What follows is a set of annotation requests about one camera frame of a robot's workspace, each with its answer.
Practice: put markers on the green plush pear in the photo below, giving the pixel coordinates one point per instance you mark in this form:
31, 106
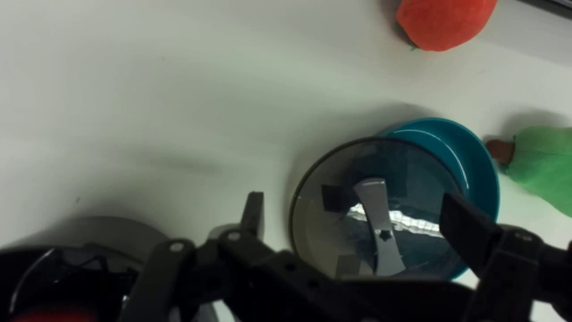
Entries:
546, 167

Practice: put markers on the red-orange plush fruit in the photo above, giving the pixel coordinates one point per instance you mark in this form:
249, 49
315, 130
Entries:
447, 21

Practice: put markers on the black toy pot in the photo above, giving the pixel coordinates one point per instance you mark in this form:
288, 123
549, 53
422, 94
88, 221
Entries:
77, 244

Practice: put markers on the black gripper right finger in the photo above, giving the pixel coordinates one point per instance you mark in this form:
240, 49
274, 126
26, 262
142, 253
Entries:
512, 269

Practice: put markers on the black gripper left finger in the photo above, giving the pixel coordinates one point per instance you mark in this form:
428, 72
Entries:
190, 280

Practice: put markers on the teal toy frying pan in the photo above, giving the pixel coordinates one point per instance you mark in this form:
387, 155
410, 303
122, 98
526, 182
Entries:
471, 162

